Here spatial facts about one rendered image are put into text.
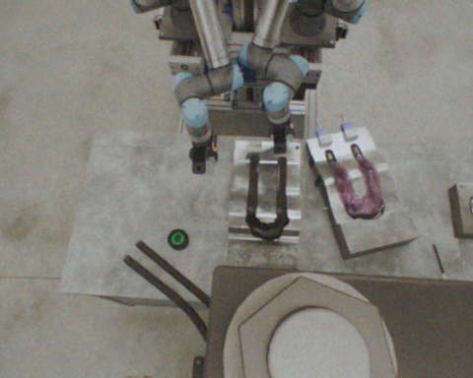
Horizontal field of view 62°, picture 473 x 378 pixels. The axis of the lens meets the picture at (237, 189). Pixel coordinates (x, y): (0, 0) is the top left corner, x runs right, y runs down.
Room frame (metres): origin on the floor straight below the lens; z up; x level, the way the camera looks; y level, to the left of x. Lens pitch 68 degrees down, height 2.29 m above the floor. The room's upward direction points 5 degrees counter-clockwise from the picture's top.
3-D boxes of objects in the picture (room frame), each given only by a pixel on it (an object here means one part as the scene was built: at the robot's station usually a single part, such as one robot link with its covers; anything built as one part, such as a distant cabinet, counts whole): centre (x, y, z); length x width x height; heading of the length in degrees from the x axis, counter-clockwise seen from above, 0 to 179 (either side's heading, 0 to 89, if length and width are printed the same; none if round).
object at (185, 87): (0.77, 0.12, 1.25); 0.11 x 0.11 x 0.08; 15
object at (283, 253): (0.50, -0.10, 0.87); 0.50 x 0.26 x 0.14; 171
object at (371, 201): (0.54, -0.46, 0.90); 0.26 x 0.18 x 0.08; 8
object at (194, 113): (0.67, 0.11, 1.25); 0.09 x 0.08 x 0.11; 15
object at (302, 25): (1.20, -0.35, 1.09); 0.15 x 0.15 x 0.10
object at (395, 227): (0.53, -0.47, 0.86); 0.50 x 0.26 x 0.11; 8
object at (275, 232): (0.52, -0.11, 0.92); 0.35 x 0.16 x 0.09; 171
